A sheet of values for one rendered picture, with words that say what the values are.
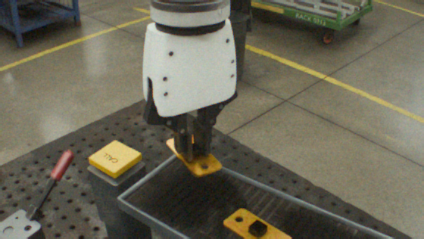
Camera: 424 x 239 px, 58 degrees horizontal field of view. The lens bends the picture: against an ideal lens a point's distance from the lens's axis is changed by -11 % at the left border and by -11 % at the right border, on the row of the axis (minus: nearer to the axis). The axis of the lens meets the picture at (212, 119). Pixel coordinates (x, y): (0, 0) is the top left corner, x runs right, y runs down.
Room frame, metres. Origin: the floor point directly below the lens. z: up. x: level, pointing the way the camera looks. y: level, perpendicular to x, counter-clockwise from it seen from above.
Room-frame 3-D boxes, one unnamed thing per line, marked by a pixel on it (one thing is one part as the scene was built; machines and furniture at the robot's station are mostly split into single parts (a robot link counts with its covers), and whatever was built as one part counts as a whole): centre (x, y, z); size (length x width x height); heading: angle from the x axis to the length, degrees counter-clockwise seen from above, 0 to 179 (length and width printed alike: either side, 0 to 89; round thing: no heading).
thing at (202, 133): (0.44, 0.00, 1.25); 0.03 x 0.03 x 0.07; 31
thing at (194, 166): (0.43, 0.02, 1.22); 0.08 x 0.04 x 0.01; 31
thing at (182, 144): (0.42, 0.04, 1.25); 0.03 x 0.03 x 0.07; 31
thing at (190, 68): (0.43, 0.02, 1.35); 0.10 x 0.07 x 0.11; 121
